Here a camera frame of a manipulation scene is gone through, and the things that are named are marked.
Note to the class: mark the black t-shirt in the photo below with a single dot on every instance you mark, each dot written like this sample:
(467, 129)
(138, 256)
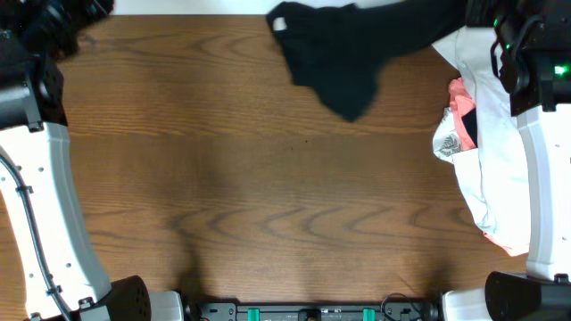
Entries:
(339, 51)

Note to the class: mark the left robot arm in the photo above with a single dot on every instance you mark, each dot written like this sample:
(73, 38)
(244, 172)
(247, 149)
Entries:
(64, 278)

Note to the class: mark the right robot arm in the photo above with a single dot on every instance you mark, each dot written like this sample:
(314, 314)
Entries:
(534, 68)

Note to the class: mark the white leaf-print garment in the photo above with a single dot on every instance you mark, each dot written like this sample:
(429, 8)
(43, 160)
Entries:
(446, 141)

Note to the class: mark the pink garment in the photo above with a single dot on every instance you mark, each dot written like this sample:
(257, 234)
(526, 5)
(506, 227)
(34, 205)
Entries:
(461, 104)

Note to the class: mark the white t-shirt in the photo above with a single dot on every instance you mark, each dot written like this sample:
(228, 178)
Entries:
(492, 177)

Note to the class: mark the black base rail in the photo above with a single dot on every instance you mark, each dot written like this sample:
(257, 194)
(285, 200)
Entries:
(392, 310)

